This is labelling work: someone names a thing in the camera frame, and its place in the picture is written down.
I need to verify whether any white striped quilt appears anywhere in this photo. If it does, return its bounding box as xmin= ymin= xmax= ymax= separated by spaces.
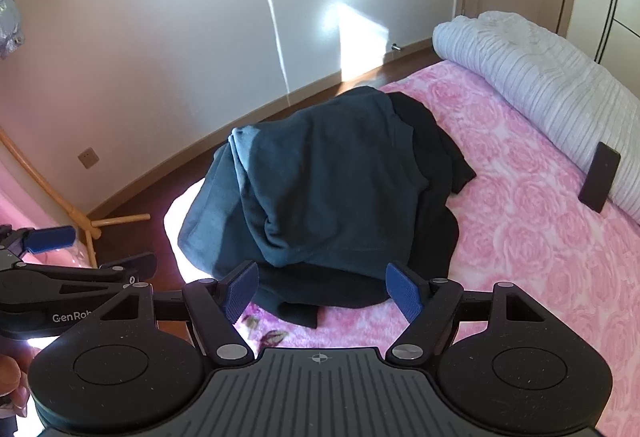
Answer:
xmin=431 ymin=10 xmax=640 ymax=224

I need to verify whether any pink rose blanket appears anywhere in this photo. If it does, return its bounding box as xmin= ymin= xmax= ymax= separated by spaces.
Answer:
xmin=164 ymin=60 xmax=640 ymax=425

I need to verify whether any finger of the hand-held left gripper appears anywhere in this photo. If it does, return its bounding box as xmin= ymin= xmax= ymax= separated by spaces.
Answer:
xmin=50 ymin=252 xmax=158 ymax=298
xmin=0 ymin=224 xmax=77 ymax=264

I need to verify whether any black phone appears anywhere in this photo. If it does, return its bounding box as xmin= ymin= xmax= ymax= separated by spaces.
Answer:
xmin=578 ymin=141 xmax=622 ymax=214

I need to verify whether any black garment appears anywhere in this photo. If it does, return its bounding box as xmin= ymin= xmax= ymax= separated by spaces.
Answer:
xmin=250 ymin=91 xmax=477 ymax=329

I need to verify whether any person's left hand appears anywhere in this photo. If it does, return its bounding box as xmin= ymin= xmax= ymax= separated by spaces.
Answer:
xmin=0 ymin=353 xmax=27 ymax=419

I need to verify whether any silver puffy jacket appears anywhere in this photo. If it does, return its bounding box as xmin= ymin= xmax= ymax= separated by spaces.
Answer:
xmin=0 ymin=0 xmax=27 ymax=61

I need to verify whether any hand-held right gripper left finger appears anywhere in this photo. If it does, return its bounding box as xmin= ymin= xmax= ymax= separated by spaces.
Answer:
xmin=92 ymin=260 xmax=261 ymax=366

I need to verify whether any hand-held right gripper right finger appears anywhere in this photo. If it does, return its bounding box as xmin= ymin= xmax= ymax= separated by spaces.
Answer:
xmin=385 ymin=261 xmax=551 ymax=364

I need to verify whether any teal blue sweater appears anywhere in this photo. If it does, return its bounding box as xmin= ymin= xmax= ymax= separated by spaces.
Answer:
xmin=177 ymin=86 xmax=432 ymax=281

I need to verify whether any wooden rack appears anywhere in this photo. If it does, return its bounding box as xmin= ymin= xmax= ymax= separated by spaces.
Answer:
xmin=0 ymin=127 xmax=151 ymax=269

